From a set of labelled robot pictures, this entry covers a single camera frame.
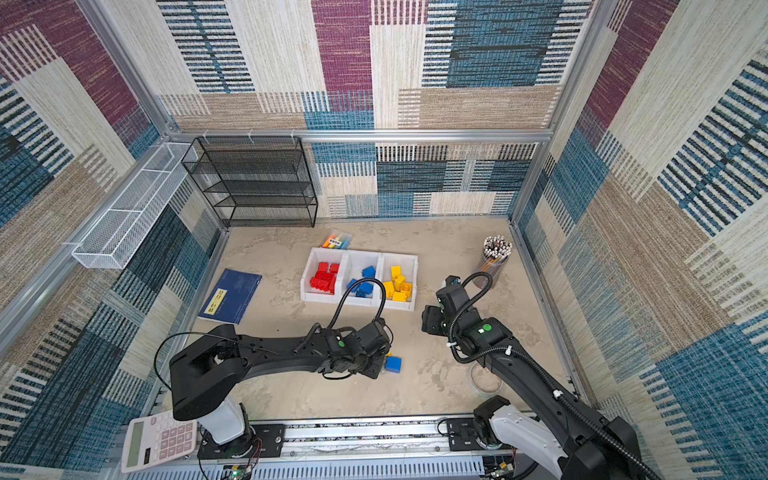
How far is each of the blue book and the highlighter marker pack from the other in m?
0.26

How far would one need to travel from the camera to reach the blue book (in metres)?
0.96

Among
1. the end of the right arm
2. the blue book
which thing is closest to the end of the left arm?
the end of the right arm

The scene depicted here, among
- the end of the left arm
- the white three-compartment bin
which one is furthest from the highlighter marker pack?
the end of the left arm

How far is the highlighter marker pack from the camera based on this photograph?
114 centimetres

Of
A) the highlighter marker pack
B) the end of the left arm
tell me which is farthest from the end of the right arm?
the highlighter marker pack
